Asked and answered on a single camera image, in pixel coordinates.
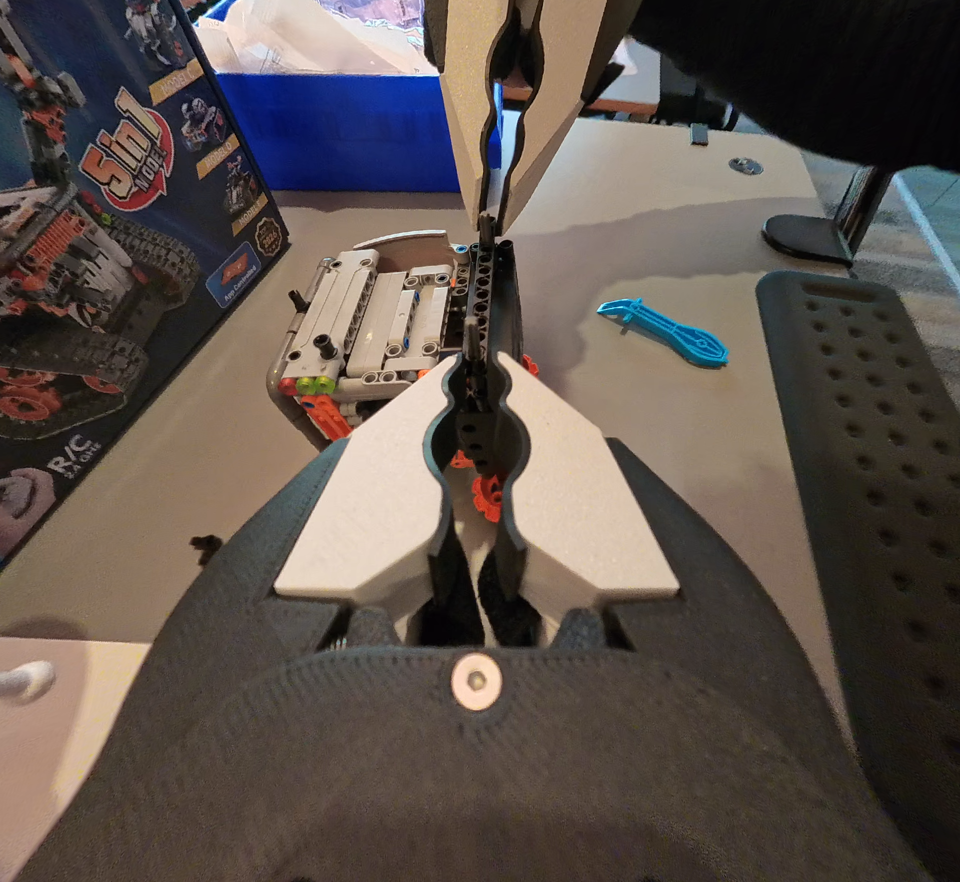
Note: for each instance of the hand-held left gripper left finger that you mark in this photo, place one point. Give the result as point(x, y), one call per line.
point(367, 507)

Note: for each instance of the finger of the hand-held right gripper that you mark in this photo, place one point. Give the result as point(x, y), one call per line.
point(469, 57)
point(570, 57)

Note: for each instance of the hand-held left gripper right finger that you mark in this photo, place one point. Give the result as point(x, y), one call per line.
point(585, 507)

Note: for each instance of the dark grey axle rod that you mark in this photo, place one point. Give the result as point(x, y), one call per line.
point(487, 226)
point(470, 346)

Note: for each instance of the building block robot chassis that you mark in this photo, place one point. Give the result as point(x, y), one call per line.
point(375, 305)

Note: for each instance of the long black holed beam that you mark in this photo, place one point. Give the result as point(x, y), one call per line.
point(484, 282)

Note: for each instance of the person's right forearm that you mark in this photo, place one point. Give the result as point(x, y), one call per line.
point(787, 57)

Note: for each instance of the neighbouring grey desk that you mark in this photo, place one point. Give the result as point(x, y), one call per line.
point(634, 80)

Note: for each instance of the clear plastic bag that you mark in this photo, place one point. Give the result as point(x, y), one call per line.
point(367, 16)

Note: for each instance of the black office chair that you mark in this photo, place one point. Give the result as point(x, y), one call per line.
point(701, 106)

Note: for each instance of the small black desk clip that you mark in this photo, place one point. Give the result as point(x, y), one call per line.
point(699, 136)

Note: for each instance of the blue plastic bin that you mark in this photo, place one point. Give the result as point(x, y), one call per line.
point(337, 132)

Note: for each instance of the small black angled connector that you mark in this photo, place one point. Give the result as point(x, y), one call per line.
point(204, 543)

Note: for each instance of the white paper sheets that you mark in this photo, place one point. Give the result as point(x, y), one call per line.
point(300, 27)

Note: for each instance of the light blue plastic tool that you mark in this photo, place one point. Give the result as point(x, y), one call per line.
point(675, 333)

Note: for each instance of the black desk grommet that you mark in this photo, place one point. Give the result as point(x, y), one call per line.
point(745, 165)

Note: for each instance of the dark perforated mat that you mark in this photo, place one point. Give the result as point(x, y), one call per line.
point(877, 485)

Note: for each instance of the blue robot kit box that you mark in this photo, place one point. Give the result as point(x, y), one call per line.
point(75, 110)

